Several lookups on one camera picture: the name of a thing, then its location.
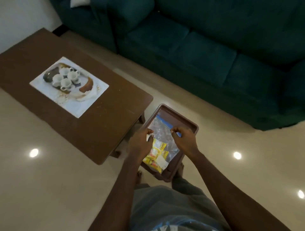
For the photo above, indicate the person's left forearm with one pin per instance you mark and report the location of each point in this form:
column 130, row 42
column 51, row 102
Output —
column 119, row 197

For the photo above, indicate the white printed cup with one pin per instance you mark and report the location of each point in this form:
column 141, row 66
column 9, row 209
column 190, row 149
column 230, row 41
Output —
column 73, row 76
column 64, row 71
column 57, row 79
column 66, row 83

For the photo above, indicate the oval leaf-print platter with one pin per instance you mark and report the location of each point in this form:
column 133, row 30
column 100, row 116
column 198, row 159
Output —
column 88, row 86

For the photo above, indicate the white gold placemat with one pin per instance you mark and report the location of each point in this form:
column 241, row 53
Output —
column 76, row 109

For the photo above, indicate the green fabric sofa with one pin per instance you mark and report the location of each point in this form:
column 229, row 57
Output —
column 202, row 54

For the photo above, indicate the person's left hand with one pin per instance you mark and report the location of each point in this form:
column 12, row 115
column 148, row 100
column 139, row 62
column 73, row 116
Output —
column 139, row 145

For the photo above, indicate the green fabric armchair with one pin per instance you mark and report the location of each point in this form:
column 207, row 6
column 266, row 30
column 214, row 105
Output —
column 83, row 26

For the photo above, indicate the person's dark trousers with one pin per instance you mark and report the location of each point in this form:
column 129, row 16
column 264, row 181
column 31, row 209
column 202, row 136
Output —
column 185, row 185

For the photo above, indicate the person's right forearm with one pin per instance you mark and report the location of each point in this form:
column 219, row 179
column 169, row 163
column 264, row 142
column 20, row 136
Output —
column 226, row 190

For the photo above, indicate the white pillow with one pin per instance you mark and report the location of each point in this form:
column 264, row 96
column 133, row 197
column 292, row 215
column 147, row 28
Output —
column 79, row 2

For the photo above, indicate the person's right hand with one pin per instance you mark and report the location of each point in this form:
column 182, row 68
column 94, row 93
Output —
column 187, row 141

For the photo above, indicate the white tissue napkin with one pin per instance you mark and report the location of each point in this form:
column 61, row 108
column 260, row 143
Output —
column 89, row 95

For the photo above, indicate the brown plastic tray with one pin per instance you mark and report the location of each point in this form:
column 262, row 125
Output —
column 176, row 114

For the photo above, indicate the brown wooden table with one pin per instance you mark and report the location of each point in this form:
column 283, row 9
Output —
column 107, row 114

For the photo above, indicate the person's right foot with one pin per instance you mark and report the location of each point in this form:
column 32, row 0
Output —
column 180, row 170

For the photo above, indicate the clear zip bag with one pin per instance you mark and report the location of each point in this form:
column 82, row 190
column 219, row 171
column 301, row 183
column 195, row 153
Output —
column 163, row 133

